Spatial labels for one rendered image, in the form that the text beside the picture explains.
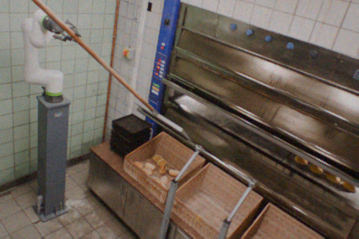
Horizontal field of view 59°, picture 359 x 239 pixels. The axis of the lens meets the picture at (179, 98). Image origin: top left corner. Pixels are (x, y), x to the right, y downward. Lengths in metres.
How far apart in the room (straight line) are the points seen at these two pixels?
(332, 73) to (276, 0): 0.62
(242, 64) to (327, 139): 0.81
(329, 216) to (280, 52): 1.20
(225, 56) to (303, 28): 0.65
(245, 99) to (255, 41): 0.46
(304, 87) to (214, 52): 0.77
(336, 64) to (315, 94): 0.23
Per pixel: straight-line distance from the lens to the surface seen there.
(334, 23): 2.22
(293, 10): 2.30
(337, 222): 2.57
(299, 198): 2.60
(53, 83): 2.66
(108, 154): 3.20
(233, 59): 2.53
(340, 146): 2.34
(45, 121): 2.78
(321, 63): 2.27
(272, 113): 2.44
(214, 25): 2.63
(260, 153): 2.59
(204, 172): 2.88
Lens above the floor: 2.45
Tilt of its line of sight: 24 degrees down
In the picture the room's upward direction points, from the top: 12 degrees clockwise
